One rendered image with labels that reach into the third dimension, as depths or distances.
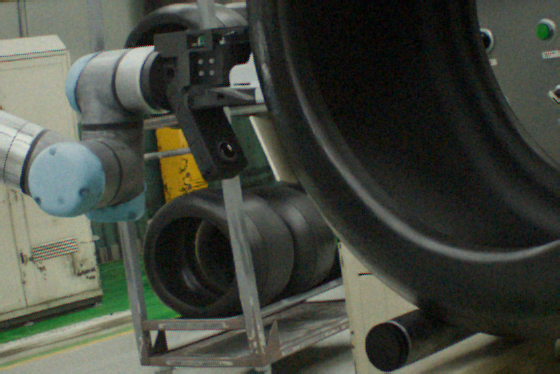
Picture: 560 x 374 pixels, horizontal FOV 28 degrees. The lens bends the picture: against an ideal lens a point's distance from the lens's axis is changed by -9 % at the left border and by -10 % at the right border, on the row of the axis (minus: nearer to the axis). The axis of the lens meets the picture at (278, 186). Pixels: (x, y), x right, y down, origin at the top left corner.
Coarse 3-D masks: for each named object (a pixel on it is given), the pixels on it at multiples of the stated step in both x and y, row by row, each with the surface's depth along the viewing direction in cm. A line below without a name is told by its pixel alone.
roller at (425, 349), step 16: (400, 320) 99; (416, 320) 99; (432, 320) 100; (368, 336) 99; (384, 336) 98; (400, 336) 97; (416, 336) 98; (432, 336) 100; (448, 336) 101; (464, 336) 104; (368, 352) 99; (384, 352) 98; (400, 352) 97; (416, 352) 98; (432, 352) 101; (384, 368) 98
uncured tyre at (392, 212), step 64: (256, 0) 102; (320, 0) 114; (384, 0) 120; (448, 0) 120; (256, 64) 104; (320, 64) 113; (384, 64) 119; (448, 64) 121; (320, 128) 100; (384, 128) 116; (448, 128) 121; (512, 128) 118; (320, 192) 101; (384, 192) 98; (448, 192) 116; (512, 192) 117; (384, 256) 97; (448, 256) 91; (512, 256) 87; (448, 320) 97; (512, 320) 90
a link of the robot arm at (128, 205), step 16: (96, 128) 133; (112, 128) 133; (128, 128) 133; (112, 144) 130; (128, 144) 133; (128, 160) 131; (128, 176) 131; (128, 192) 133; (144, 192) 136; (112, 208) 133; (128, 208) 134
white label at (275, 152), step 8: (256, 120) 105; (264, 120) 107; (256, 128) 104; (264, 128) 106; (272, 128) 108; (264, 136) 105; (272, 136) 107; (264, 144) 104; (272, 144) 106; (280, 144) 107; (272, 152) 105; (280, 152) 107; (272, 160) 104; (280, 160) 106; (288, 160) 107; (280, 168) 105; (288, 168) 106; (280, 176) 104; (288, 176) 105
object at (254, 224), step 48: (96, 0) 484; (96, 48) 484; (192, 192) 488; (240, 192) 460; (288, 192) 518; (144, 240) 498; (192, 240) 517; (240, 240) 458; (288, 240) 483; (192, 288) 517; (240, 288) 460; (288, 288) 508; (144, 336) 490; (240, 336) 525; (288, 336) 508
